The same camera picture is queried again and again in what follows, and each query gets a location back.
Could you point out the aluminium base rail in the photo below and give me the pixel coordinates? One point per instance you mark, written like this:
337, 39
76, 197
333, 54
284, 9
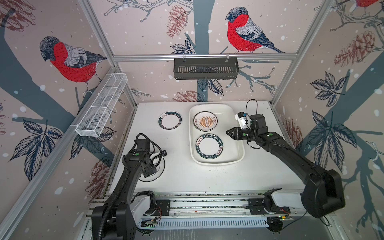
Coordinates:
214, 211

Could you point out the white plastic bin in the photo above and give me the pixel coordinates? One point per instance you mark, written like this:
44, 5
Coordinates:
233, 151

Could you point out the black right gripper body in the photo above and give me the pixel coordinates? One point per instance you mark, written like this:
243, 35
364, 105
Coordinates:
246, 134

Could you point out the horizontal aluminium frame bar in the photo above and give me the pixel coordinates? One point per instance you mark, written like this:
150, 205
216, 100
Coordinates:
159, 58

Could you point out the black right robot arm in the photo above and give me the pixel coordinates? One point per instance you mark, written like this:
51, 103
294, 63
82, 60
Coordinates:
323, 193

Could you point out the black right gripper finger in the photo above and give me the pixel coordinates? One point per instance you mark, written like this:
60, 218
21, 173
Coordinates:
232, 135
232, 130

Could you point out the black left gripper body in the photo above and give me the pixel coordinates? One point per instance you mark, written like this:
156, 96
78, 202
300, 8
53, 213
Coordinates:
149, 169

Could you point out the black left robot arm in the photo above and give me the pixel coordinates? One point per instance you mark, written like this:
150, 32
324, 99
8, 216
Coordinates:
115, 220

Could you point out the white plate flower outline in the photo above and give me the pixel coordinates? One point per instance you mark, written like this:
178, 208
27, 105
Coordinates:
159, 171

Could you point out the white mesh wall shelf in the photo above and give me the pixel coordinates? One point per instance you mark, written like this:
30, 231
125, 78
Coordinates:
100, 110

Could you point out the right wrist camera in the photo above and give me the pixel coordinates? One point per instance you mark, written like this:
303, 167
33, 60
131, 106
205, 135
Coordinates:
243, 120

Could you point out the green rim plate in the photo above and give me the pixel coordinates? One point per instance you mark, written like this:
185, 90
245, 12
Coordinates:
209, 146

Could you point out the black hanging wire basket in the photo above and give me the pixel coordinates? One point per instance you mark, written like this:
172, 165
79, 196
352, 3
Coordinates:
206, 69

